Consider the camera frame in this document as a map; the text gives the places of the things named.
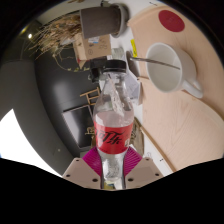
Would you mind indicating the white ceramic mug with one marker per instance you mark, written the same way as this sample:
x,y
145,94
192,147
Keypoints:
x,y
165,78

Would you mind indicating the printed newspaper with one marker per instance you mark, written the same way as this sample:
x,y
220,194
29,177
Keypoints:
x,y
136,88

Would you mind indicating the metal spoon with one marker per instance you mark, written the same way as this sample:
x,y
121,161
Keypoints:
x,y
156,62

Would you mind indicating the yellow tape strip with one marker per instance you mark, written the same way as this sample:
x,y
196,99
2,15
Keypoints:
x,y
134,48

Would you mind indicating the clear red-labelled drink bottle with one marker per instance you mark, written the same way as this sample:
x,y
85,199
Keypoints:
x,y
112,138

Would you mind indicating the dried plant in grey pot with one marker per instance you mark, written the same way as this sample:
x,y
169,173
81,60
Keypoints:
x,y
100,22

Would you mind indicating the black wall screen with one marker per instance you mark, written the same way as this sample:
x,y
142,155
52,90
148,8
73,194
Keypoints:
x,y
78,128

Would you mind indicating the grey pot saucer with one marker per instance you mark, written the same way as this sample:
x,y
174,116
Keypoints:
x,y
124,18

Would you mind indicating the wooden easel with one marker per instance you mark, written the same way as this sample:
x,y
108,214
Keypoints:
x,y
91,96

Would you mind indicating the cardboard box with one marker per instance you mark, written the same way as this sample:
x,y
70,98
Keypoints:
x,y
95,46

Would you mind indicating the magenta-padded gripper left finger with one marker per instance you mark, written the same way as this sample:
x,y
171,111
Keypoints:
x,y
90,162

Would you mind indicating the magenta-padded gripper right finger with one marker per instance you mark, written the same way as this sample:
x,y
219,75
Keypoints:
x,y
135,162

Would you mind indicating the long ceiling light panel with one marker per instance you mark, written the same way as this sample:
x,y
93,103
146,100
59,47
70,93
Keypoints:
x,y
20,143

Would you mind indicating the tan wooden drawing board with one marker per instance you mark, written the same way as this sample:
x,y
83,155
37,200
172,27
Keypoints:
x,y
180,126

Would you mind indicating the small white cup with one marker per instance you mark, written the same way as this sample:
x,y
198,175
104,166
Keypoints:
x,y
117,53

